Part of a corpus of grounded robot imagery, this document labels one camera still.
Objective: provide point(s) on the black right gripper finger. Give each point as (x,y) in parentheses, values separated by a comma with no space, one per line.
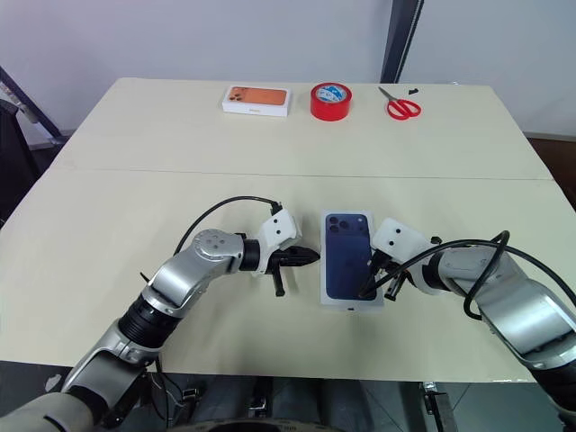
(370,289)
(391,291)

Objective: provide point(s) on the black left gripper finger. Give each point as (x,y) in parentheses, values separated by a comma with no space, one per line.
(303,251)
(306,260)

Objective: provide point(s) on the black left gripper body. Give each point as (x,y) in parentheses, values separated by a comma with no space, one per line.
(280,258)

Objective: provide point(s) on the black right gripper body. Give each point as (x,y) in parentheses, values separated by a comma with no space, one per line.
(391,274)

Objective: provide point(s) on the white phone box lid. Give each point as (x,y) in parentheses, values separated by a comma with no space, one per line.
(344,265)

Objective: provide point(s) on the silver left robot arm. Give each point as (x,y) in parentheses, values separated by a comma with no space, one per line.
(180,279)

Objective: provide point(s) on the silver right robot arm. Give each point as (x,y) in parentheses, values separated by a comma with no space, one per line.
(504,297)

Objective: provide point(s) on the orange print phone box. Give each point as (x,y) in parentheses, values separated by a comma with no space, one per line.
(257,96)

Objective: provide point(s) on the red tape roll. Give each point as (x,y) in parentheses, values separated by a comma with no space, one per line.
(330,108)

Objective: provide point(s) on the dark vertical pole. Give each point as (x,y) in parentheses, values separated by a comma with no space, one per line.
(402,40)

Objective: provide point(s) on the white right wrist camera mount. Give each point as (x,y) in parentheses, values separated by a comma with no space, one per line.
(398,238)

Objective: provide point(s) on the metal table leg bracket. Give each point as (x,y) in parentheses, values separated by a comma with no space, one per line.
(434,405)

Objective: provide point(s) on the black metal frame stand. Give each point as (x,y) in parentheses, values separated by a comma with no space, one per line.
(20,130)

